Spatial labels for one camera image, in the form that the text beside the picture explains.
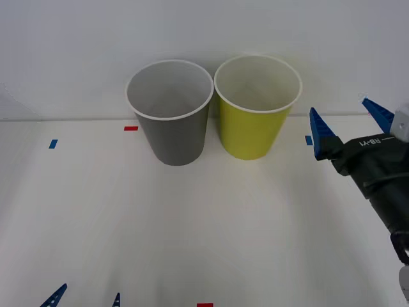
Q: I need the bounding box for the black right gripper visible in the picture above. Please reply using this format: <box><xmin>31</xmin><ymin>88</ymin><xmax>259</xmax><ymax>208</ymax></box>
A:
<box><xmin>309</xmin><ymin>97</ymin><xmax>409</xmax><ymax>201</ymax></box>

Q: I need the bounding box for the yellow-green plastic waste bin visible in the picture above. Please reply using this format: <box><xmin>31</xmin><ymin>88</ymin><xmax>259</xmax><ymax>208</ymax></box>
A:
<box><xmin>213</xmin><ymin>54</ymin><xmax>303</xmax><ymax>161</ymax></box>

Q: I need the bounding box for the grey plastic waste bin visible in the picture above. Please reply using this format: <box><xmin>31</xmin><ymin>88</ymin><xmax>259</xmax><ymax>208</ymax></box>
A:
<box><xmin>125</xmin><ymin>59</ymin><xmax>215</xmax><ymax>167</ymax></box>

